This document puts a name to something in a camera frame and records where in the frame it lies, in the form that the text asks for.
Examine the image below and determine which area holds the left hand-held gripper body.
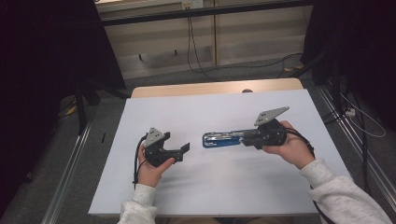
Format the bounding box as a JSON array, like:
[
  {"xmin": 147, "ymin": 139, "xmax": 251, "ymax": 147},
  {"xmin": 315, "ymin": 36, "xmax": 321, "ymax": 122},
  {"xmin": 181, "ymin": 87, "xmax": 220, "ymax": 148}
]
[{"xmin": 143, "ymin": 127, "xmax": 172, "ymax": 168}]

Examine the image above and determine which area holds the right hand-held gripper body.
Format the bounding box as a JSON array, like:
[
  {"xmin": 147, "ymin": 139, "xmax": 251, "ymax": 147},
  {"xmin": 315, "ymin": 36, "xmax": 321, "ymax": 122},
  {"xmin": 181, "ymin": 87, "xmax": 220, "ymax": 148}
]
[{"xmin": 253, "ymin": 105, "xmax": 290, "ymax": 150}]

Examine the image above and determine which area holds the blue stapler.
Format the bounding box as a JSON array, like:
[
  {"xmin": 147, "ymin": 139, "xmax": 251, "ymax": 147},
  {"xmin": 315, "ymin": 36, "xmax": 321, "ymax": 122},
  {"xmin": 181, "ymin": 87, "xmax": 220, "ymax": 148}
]
[{"xmin": 202, "ymin": 128, "xmax": 260, "ymax": 149}]

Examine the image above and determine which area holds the person's left hand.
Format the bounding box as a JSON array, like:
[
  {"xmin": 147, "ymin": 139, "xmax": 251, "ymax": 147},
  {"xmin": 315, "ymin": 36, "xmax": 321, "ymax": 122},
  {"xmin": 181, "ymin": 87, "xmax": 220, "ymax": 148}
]
[{"xmin": 136, "ymin": 144, "xmax": 177, "ymax": 189}]

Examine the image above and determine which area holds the person's right hand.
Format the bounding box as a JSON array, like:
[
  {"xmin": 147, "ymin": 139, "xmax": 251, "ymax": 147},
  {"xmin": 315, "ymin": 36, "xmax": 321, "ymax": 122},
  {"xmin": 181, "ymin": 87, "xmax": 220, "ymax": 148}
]
[{"xmin": 262, "ymin": 120, "xmax": 317, "ymax": 171}]

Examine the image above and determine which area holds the white table board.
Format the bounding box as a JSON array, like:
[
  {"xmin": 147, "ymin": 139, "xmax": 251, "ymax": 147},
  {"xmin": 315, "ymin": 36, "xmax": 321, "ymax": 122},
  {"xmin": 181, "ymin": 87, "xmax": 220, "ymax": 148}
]
[{"xmin": 88, "ymin": 89, "xmax": 352, "ymax": 218}]

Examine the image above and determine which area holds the wooden table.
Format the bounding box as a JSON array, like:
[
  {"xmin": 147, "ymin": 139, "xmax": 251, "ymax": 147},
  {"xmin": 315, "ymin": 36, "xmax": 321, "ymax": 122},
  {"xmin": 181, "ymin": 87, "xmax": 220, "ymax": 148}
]
[{"xmin": 131, "ymin": 77, "xmax": 304, "ymax": 99}]

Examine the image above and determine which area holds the black metal stand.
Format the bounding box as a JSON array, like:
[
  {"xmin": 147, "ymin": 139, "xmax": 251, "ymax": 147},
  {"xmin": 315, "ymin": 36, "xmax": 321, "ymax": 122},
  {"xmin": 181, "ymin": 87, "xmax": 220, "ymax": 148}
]
[{"xmin": 74, "ymin": 81, "xmax": 133, "ymax": 135}]

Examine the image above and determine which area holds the black curtain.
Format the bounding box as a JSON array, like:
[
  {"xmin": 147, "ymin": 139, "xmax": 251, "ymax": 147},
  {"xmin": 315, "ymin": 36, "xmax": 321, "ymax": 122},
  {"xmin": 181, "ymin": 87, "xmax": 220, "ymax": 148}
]
[
  {"xmin": 0, "ymin": 0, "xmax": 128, "ymax": 216},
  {"xmin": 299, "ymin": 0, "xmax": 396, "ymax": 133}
]

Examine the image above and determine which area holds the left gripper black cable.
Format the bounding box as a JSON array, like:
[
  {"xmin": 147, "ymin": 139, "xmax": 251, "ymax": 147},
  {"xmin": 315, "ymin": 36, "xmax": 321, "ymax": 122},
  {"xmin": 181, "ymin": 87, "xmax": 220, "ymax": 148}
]
[{"xmin": 133, "ymin": 133, "xmax": 148, "ymax": 189}]

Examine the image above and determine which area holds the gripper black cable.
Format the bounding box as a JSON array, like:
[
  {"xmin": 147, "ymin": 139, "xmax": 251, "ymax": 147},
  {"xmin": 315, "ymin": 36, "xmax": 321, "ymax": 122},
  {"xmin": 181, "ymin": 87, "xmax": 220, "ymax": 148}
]
[
  {"xmin": 133, "ymin": 133, "xmax": 148, "ymax": 189},
  {"xmin": 279, "ymin": 126, "xmax": 336, "ymax": 224}
]

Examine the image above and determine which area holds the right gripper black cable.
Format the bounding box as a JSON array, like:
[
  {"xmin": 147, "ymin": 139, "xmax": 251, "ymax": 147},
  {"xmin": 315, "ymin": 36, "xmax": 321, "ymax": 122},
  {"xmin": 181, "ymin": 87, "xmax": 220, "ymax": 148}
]
[{"xmin": 279, "ymin": 126, "xmax": 336, "ymax": 224}]

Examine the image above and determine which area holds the black floor cable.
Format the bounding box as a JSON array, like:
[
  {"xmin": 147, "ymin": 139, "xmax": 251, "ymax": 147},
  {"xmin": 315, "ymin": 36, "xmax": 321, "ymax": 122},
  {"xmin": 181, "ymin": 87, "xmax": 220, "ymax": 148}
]
[{"xmin": 202, "ymin": 51, "xmax": 304, "ymax": 79}]

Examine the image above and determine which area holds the aluminium floor rail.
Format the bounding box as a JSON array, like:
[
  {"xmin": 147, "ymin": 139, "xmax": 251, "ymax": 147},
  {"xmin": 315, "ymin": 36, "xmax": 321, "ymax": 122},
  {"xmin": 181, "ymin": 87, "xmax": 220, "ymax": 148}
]
[
  {"xmin": 317, "ymin": 84, "xmax": 396, "ymax": 213},
  {"xmin": 40, "ymin": 123, "xmax": 93, "ymax": 224}
]

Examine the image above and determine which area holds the black wall cable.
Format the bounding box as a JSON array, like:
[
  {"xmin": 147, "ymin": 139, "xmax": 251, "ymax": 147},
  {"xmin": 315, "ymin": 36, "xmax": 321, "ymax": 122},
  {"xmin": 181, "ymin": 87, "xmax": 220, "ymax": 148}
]
[
  {"xmin": 188, "ymin": 17, "xmax": 216, "ymax": 76},
  {"xmin": 186, "ymin": 8, "xmax": 219, "ymax": 82}
]

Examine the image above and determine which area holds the white cable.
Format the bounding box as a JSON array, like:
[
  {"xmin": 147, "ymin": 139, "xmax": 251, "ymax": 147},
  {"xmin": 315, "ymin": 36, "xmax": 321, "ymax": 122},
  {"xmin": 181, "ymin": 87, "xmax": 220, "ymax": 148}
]
[{"xmin": 340, "ymin": 92, "xmax": 388, "ymax": 140}]

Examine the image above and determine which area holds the black horizontal rail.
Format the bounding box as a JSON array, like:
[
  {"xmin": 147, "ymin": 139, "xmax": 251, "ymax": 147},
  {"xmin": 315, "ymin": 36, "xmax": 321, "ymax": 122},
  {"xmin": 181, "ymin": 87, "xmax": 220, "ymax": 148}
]
[{"xmin": 98, "ymin": 0, "xmax": 313, "ymax": 28}]

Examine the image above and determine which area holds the white wall socket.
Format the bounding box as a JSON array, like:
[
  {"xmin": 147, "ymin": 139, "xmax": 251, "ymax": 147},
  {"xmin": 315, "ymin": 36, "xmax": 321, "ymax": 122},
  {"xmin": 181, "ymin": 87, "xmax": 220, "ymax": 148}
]
[{"xmin": 181, "ymin": 0, "xmax": 205, "ymax": 10}]

